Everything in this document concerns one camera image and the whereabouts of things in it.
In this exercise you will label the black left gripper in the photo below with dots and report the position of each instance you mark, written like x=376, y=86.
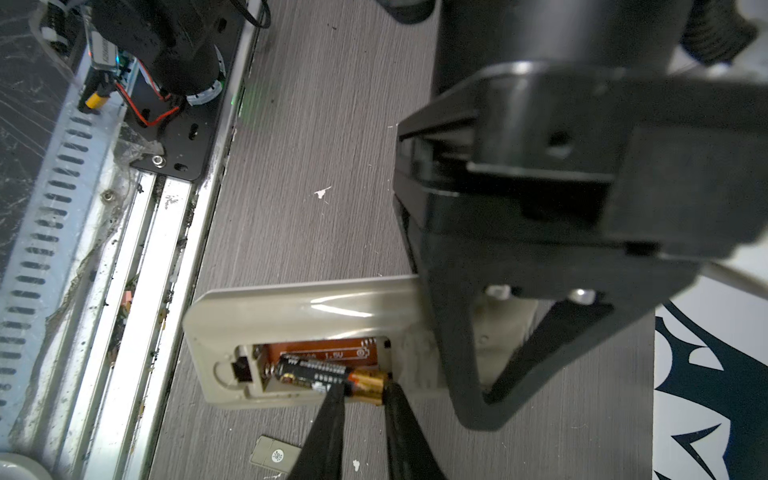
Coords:
x=547, y=178

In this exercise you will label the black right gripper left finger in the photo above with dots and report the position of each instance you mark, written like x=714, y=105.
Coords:
x=321, y=455

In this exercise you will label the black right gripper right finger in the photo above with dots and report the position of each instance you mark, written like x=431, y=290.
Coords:
x=408, y=452

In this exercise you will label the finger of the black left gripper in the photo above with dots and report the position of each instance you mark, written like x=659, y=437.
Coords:
x=589, y=305

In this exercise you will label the grey remote battery cover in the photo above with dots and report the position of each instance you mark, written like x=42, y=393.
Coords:
x=274, y=455

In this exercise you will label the gold black AA battery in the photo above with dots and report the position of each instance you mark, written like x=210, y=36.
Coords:
x=321, y=376

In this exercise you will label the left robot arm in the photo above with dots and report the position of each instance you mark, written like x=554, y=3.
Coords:
x=634, y=35

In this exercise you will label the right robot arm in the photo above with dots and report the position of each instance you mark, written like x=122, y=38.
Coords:
x=229, y=153

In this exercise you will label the white slotted cable duct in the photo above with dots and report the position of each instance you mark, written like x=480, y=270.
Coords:
x=77, y=195

